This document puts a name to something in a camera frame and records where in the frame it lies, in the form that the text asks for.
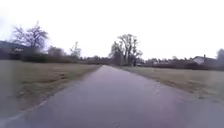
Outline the dark building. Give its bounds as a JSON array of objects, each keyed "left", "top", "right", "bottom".
[{"left": 0, "top": 40, "right": 28, "bottom": 61}]

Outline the dark hedge line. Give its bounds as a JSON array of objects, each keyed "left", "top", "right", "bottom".
[
  {"left": 136, "top": 57, "right": 224, "bottom": 71},
  {"left": 19, "top": 46, "right": 113, "bottom": 66}
]

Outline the bare tall tree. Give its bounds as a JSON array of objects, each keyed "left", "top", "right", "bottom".
[{"left": 11, "top": 21, "right": 50, "bottom": 56}]

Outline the grey asphalt path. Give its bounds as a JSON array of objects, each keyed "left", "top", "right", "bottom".
[{"left": 0, "top": 64, "right": 224, "bottom": 128}]

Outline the dry grass field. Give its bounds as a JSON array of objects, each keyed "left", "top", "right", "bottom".
[
  {"left": 0, "top": 59, "right": 102, "bottom": 119},
  {"left": 119, "top": 65, "right": 224, "bottom": 103}
]

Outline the small bare tree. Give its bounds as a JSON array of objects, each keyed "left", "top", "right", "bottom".
[{"left": 69, "top": 41, "right": 82, "bottom": 60}]

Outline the cluster of bare trees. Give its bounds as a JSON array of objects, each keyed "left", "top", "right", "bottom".
[{"left": 108, "top": 33, "right": 144, "bottom": 67}]

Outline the white house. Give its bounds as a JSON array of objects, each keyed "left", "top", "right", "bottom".
[{"left": 192, "top": 54, "right": 218, "bottom": 67}]

